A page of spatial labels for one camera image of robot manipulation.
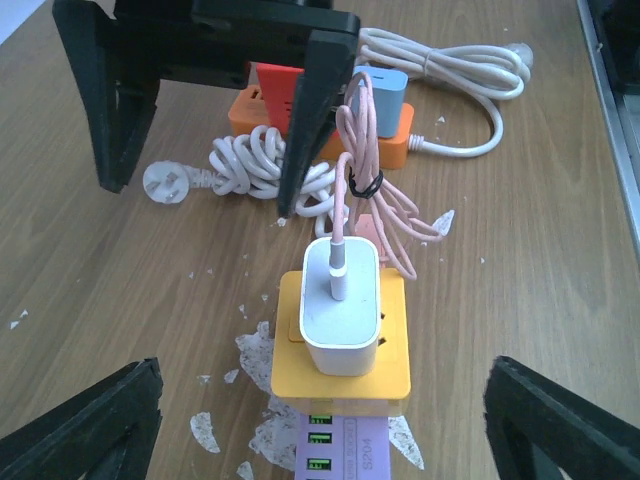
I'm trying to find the yellow cube socket adapter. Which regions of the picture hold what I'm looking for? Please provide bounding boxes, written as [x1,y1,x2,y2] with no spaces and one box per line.
[270,268,411,417]

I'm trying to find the white power cord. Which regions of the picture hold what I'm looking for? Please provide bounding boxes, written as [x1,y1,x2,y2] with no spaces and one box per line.
[142,124,351,238]

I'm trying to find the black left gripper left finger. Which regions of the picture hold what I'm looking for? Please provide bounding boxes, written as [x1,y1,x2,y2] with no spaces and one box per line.
[1,358,163,479]

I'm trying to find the orange power strip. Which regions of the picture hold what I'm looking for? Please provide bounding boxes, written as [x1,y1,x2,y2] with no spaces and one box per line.
[228,83,417,172]

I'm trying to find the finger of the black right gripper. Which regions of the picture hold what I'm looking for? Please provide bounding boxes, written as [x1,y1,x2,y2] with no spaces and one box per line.
[277,29,359,218]
[52,1,160,193]

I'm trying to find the white cord of orange strip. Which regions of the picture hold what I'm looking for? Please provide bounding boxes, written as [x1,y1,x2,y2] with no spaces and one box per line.
[357,27,534,159]

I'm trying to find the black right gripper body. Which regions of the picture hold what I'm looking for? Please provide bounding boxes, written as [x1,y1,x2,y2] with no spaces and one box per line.
[114,1,360,89]

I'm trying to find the white USB charger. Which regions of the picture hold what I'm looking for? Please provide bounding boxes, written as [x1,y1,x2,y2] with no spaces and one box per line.
[298,236,382,377]

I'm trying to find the aluminium frame rail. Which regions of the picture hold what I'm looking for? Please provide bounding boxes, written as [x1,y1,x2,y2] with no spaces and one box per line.
[577,1,639,243]

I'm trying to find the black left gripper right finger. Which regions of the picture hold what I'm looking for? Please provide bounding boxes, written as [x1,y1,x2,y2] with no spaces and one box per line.
[484,356,639,479]

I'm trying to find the red cube socket adapter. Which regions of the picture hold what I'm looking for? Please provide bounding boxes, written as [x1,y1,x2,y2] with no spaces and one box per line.
[255,62,341,146]

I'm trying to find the blue USB charger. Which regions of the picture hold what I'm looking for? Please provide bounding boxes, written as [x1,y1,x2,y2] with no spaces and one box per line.
[354,65,409,138]

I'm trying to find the purple power strip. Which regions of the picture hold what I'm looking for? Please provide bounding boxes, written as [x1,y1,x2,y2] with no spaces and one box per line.
[294,414,391,480]

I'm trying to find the white paper scraps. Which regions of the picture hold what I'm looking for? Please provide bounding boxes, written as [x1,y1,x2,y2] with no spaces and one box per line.
[8,114,486,480]

